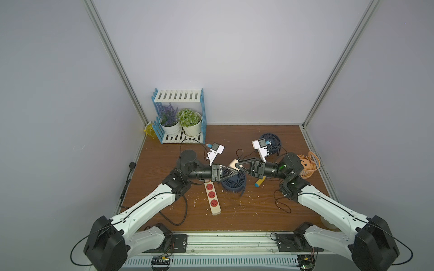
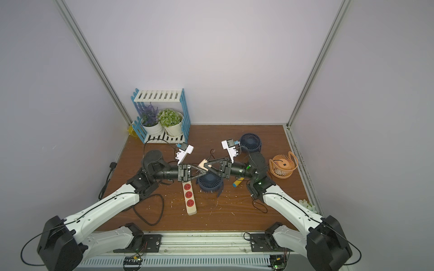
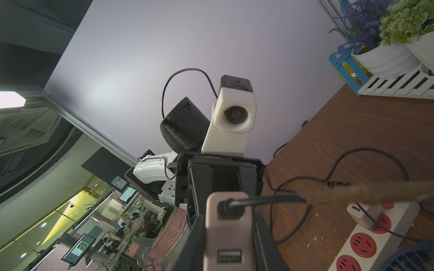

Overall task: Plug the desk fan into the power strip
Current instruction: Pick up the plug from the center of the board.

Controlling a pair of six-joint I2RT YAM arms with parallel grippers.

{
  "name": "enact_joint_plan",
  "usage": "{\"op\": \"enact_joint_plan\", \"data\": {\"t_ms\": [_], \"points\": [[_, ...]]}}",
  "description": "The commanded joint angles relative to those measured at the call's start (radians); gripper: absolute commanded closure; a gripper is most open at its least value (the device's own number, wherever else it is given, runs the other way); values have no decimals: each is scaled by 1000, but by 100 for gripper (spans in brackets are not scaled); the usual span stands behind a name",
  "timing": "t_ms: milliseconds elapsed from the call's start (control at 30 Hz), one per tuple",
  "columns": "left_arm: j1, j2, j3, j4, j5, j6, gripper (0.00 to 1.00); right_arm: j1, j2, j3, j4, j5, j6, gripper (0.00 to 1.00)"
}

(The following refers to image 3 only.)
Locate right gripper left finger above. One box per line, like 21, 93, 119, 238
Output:
173, 216, 206, 271

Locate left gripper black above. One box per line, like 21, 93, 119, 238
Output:
175, 151, 264, 220

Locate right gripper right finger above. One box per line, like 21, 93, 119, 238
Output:
253, 211, 290, 271

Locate pink USB charger plug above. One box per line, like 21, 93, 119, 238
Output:
347, 203, 383, 229
203, 192, 257, 271

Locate cream power strip red sockets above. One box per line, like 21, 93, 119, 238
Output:
329, 202, 420, 271

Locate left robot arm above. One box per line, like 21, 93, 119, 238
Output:
127, 93, 264, 223

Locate dark blue desk fan near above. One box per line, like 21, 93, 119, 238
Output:
378, 241, 434, 271

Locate lavender plant white pot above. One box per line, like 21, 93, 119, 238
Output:
331, 1, 420, 80

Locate blue white slatted shelf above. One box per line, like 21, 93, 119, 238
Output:
328, 0, 434, 100

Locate green plant white pot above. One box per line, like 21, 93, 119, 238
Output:
380, 0, 434, 71

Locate thin black far fan cable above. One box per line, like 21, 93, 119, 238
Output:
216, 181, 434, 219

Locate thin black fan cable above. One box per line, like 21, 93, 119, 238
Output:
355, 202, 434, 243
216, 181, 434, 219

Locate black power strip cord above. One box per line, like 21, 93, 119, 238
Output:
264, 147, 410, 245

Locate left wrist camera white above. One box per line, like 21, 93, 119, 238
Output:
201, 75, 257, 157

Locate thin black near fan cable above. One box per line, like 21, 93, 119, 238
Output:
355, 202, 434, 243

